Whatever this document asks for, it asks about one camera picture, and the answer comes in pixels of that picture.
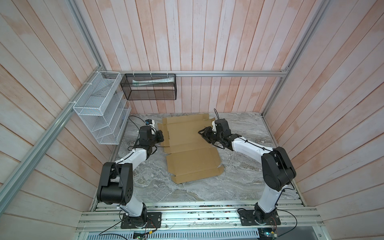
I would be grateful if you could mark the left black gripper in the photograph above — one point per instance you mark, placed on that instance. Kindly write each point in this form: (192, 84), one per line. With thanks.
(159, 133)

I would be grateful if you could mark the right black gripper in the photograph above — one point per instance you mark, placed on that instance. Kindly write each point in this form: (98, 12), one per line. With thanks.
(205, 134)

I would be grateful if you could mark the brown cardboard box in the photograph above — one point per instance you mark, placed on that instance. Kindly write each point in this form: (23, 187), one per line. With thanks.
(189, 156)

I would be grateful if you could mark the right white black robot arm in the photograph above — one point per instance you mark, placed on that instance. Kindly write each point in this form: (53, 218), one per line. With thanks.
(278, 170)

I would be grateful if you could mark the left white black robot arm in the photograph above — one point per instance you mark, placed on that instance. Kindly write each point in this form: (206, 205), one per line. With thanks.
(116, 183)

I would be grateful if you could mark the white paper in basket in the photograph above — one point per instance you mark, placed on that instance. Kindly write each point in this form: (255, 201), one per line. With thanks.
(162, 82)

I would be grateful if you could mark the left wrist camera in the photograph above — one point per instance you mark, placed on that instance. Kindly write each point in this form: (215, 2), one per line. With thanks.
(150, 122)

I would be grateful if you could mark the black wire mesh basket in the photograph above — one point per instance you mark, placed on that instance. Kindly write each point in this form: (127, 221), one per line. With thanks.
(150, 93)

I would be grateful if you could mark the white wire mesh shelf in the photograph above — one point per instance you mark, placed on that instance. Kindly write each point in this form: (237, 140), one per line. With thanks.
(102, 108)

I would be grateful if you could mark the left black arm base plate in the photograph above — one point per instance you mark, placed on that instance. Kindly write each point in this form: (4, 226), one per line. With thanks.
(151, 220)

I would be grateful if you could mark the aluminium frame rail front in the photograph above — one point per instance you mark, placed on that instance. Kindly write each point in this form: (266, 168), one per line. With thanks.
(202, 215)

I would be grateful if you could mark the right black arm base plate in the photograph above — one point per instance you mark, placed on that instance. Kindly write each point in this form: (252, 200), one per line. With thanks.
(258, 218)

